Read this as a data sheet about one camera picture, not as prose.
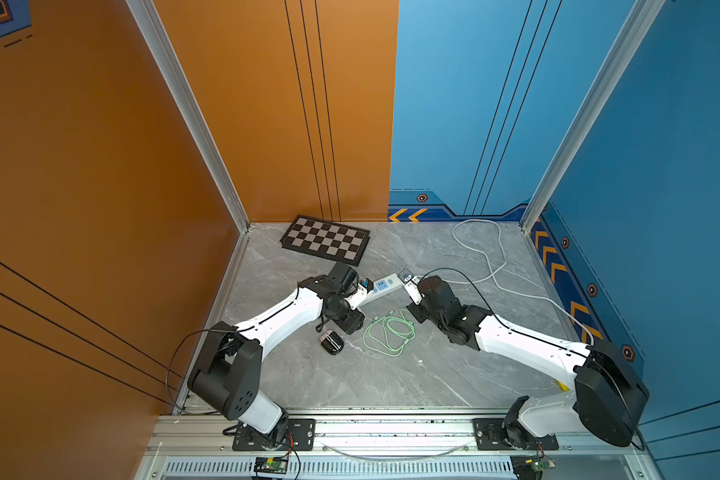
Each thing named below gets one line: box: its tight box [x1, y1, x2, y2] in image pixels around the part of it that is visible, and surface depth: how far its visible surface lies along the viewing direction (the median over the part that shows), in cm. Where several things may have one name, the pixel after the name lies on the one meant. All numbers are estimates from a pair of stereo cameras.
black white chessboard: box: [280, 214, 371, 267], surface depth 114 cm
